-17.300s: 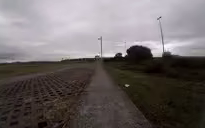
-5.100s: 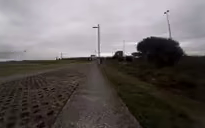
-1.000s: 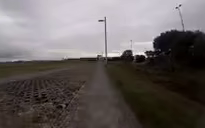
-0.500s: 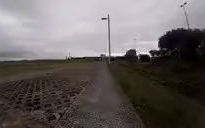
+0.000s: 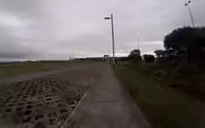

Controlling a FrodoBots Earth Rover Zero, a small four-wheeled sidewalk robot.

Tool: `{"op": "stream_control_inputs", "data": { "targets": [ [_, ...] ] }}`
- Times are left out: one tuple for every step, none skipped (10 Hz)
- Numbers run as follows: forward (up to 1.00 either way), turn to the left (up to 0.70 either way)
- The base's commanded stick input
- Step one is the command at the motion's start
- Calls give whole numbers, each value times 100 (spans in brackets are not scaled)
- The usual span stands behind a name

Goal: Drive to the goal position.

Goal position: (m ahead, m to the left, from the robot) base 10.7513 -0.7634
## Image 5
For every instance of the low distant building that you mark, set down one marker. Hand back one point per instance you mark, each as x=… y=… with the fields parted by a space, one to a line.
x=90 y=58

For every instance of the small dark tree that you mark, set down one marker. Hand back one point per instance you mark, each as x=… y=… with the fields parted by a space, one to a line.
x=135 y=55
x=149 y=58

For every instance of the grey concrete path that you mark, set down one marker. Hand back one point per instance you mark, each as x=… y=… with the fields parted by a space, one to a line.
x=106 y=103

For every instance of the grey dirt road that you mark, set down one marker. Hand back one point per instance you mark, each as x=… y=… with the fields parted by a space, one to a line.
x=40 y=76

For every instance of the grass verge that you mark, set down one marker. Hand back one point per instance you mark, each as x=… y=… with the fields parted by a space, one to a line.
x=166 y=100

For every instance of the grid paver ground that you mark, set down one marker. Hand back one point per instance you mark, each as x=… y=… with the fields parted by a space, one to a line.
x=36 y=103

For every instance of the flat grass field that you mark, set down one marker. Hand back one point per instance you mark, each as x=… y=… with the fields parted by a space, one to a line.
x=20 y=68

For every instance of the large dark tree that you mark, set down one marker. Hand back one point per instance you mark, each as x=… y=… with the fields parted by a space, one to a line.
x=190 y=45

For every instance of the pale street lamp post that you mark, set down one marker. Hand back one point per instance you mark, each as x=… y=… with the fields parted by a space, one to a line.
x=112 y=43

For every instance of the tall leaning lamp post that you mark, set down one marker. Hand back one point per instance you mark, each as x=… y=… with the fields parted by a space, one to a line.
x=191 y=16

